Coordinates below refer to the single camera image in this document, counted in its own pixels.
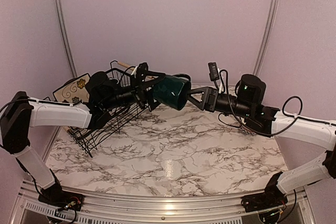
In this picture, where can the left aluminium corner post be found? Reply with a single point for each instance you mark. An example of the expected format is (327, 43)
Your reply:
(64, 37)

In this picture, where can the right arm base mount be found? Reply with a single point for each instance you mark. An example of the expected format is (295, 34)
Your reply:
(261, 201)

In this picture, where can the black wire dish rack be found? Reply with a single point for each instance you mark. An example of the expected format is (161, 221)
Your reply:
(109, 98)

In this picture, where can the dark green mug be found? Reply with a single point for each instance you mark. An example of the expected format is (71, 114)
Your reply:
(173, 90)

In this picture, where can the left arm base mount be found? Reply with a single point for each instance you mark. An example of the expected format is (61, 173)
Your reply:
(64, 199)

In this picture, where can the blue zigzag patterned bowl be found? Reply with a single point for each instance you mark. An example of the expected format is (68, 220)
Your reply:
(246, 131)

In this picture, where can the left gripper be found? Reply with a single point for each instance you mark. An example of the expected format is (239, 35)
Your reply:
(139, 91)

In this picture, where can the square floral ceramic plate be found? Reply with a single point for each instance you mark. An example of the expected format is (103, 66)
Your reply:
(73, 91)

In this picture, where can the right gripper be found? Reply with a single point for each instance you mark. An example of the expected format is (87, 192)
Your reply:
(207, 98)

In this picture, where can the aluminium front rail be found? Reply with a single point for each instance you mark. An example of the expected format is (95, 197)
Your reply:
(113, 208)

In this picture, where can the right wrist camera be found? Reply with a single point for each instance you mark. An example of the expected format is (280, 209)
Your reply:
(216, 77)

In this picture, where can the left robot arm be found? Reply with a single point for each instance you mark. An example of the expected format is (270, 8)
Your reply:
(24, 112)

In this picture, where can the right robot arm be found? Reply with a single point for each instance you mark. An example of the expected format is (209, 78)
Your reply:
(247, 108)

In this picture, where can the right aluminium corner post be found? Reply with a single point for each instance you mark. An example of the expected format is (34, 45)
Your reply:
(271, 17)

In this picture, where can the aluminium corner post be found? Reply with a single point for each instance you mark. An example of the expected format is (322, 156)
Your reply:
(64, 37)
(271, 17)

